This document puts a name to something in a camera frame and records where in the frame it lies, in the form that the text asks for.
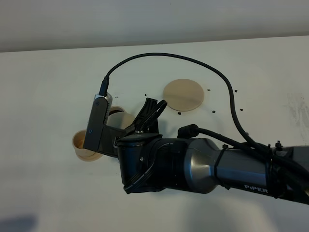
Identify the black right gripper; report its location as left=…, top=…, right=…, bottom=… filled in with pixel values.
left=99, top=98, right=167, bottom=194

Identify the beige ceramic teapot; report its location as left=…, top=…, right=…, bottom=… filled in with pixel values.
left=107, top=112, right=135, bottom=130

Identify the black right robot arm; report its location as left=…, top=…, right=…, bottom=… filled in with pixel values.
left=99, top=101, right=309, bottom=204

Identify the beige teapot saucer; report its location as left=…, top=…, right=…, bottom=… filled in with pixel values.
left=163, top=79, right=205, bottom=112

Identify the beige rear teacup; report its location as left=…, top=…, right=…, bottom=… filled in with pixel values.
left=109, top=106, right=126, bottom=115

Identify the beige teacup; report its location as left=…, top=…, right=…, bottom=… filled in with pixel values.
left=72, top=130, right=95, bottom=158
left=109, top=106, right=126, bottom=115

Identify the beige front cup saucer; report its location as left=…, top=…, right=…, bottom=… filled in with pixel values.
left=75, top=149, right=103, bottom=162

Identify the beige front teacup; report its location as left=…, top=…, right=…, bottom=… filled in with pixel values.
left=72, top=130, right=95, bottom=158

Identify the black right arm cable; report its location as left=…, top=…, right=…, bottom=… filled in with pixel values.
left=98, top=52, right=309, bottom=194

